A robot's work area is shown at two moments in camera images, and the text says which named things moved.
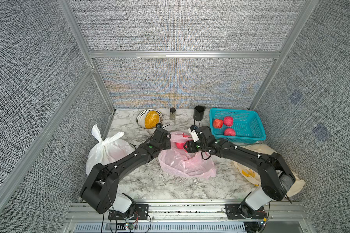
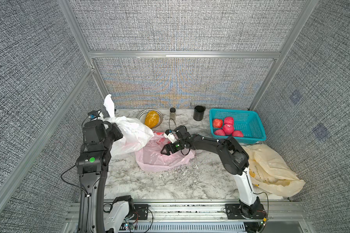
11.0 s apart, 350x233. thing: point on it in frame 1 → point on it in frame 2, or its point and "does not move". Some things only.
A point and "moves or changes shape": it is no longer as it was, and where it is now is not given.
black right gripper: x=190 y=147 → x=168 y=145
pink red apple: x=229 y=131 → x=219 y=132
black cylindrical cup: x=199 y=112 does not move
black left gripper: x=167 y=142 → x=113 y=127
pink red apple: x=179 y=145 moves or changes shape
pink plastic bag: x=178 y=161 moves or changes shape
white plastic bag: x=112 y=150 moves or changes shape
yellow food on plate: x=151 y=118 does not move
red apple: x=218 y=123 does not move
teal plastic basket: x=247 y=124 does not move
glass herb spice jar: x=172 y=114 does not move
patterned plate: x=140 y=119 does not move
